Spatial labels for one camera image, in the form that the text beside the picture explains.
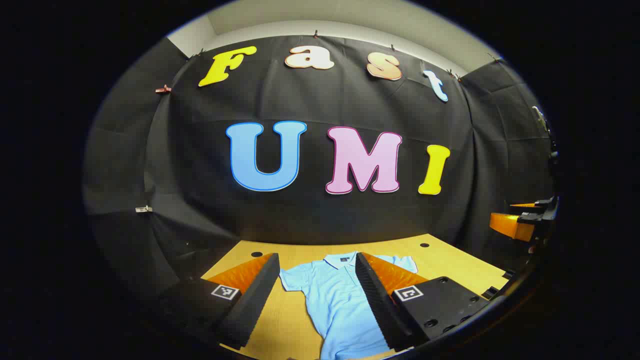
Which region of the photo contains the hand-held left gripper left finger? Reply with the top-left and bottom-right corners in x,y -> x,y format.
160,252 -> 281,351

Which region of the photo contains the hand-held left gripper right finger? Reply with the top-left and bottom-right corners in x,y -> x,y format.
355,251 -> 493,352

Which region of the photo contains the light blue T-shirt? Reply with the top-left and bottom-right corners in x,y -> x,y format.
279,251 -> 419,360

